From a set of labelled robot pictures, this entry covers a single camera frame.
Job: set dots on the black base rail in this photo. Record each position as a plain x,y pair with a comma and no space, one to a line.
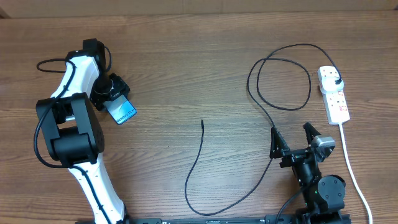
217,221

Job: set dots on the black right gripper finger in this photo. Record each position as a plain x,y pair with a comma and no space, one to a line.
279,147
310,132

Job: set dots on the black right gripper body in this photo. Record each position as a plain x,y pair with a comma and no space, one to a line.
292,158

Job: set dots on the white power strip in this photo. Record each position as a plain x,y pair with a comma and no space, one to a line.
335,103

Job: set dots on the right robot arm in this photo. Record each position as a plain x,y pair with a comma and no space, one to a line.
323,195

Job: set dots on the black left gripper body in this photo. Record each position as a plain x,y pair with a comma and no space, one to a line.
119,87

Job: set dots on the white USB charger plug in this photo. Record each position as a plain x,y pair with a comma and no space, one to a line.
330,85

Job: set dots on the black Samsung Galaxy smartphone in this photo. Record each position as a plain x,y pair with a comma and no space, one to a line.
120,109

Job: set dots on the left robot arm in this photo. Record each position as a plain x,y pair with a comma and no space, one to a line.
68,134

